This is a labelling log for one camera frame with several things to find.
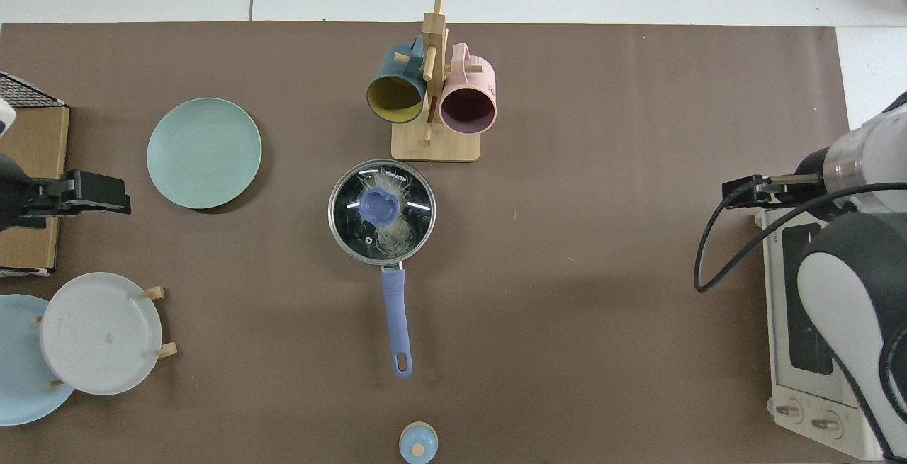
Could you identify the glass lid with blue knob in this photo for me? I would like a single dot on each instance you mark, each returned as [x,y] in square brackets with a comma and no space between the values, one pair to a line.
[382,207]

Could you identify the white vermicelli bundle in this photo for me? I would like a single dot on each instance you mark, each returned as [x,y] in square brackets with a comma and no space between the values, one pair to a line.
[397,234]

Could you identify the wooden plate rack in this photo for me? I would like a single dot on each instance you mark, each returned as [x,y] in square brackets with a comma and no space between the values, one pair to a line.
[152,292]

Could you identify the green plate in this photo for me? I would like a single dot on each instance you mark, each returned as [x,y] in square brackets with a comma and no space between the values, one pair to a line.
[205,152]

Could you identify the white plate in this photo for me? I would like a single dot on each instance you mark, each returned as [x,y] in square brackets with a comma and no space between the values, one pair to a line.
[99,336]

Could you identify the light blue plate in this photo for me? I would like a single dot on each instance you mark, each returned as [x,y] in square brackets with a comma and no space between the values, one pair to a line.
[21,379]

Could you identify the brown table cloth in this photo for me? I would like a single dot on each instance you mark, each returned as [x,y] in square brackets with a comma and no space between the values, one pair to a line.
[638,294]

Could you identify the pale toaster oven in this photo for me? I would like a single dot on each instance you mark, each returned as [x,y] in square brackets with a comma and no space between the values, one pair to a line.
[786,393]

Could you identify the dark teal cup yellow inside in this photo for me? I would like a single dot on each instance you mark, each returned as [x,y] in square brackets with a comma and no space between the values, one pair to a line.
[397,95]

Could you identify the wooden cup stand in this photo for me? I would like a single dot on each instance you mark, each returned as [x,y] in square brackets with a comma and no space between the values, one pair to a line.
[436,149]

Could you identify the pink cup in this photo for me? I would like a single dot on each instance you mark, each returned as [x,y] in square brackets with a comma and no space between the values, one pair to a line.
[468,106]

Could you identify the small blue round thing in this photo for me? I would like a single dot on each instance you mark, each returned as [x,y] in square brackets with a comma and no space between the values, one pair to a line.
[411,439]

